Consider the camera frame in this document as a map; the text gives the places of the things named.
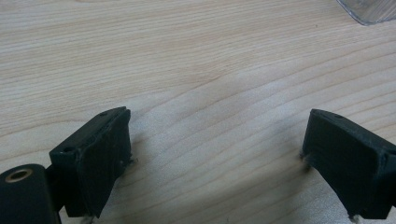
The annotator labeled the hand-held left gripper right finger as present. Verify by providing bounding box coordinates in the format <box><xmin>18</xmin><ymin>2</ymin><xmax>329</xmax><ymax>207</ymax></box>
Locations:
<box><xmin>299</xmin><ymin>108</ymin><xmax>396</xmax><ymax>220</ymax></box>

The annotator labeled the clear plastic container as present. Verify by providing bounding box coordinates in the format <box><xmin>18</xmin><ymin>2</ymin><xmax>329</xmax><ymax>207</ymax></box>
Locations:
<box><xmin>335</xmin><ymin>0</ymin><xmax>396</xmax><ymax>27</ymax></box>

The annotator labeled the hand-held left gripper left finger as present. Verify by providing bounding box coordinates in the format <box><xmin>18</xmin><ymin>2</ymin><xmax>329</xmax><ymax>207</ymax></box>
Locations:
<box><xmin>49</xmin><ymin>105</ymin><xmax>133</xmax><ymax>219</ymax></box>

